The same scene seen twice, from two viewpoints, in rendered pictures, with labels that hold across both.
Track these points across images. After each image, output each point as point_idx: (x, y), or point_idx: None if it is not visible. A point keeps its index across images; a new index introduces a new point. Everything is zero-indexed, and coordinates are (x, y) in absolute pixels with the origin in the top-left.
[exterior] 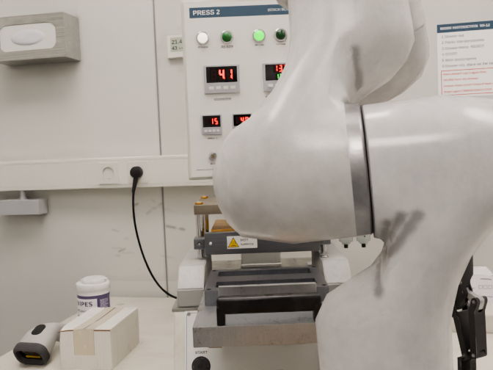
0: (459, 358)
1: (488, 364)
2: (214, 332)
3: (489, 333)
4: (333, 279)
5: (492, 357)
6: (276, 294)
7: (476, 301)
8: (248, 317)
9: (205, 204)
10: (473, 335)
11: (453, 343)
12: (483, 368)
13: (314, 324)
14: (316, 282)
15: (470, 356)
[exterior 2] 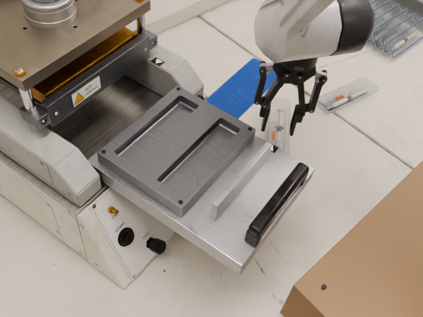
0: (299, 115)
1: (225, 65)
2: (253, 253)
3: (185, 22)
4: (191, 89)
5: (219, 55)
6: (284, 188)
7: (327, 79)
8: (249, 212)
9: (29, 70)
10: (316, 99)
11: (178, 48)
12: (227, 72)
13: (301, 187)
14: (234, 125)
15: (306, 110)
